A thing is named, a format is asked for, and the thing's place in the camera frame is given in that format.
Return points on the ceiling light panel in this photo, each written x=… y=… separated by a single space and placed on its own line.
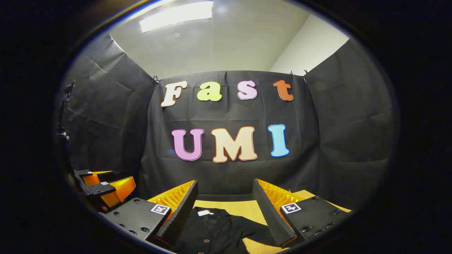
x=176 y=16

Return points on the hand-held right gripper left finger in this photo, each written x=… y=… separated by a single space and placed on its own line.
x=182 y=215

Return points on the black backdrop cloth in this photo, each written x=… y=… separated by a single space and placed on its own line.
x=229 y=173

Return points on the black jacket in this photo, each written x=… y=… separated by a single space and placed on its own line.
x=215 y=229

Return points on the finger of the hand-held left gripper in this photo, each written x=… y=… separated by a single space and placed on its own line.
x=92 y=179
x=120 y=190

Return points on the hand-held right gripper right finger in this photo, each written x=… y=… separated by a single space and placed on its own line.
x=270 y=215

